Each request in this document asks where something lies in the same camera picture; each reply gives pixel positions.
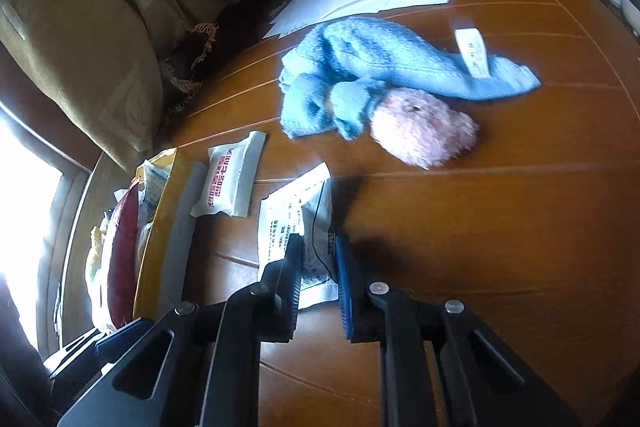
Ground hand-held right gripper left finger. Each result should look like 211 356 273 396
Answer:
57 234 306 427

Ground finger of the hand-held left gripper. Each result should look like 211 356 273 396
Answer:
95 318 155 353
47 329 101 380

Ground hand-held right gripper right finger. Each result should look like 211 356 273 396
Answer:
334 234 583 427

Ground small white printed packet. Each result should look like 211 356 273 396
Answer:
257 162 341 310

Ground dark red foil packet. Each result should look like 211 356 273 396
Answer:
106 181 142 329

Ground yellow taped cardboard box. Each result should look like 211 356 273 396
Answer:
132 148 208 333

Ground yellow towel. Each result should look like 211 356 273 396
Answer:
84 217 112 293

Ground white packet red print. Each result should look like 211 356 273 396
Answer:
190 130 266 219

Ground window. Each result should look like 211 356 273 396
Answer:
0 107 66 353

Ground pink plush toy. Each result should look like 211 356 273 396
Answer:
370 88 481 170

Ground blue towel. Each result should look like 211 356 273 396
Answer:
278 17 542 142

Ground dark fringed cloth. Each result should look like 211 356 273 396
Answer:
160 0 293 118

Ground beige curtain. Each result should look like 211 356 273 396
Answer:
0 0 241 170

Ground dark clutter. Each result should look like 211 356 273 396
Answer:
577 0 640 38

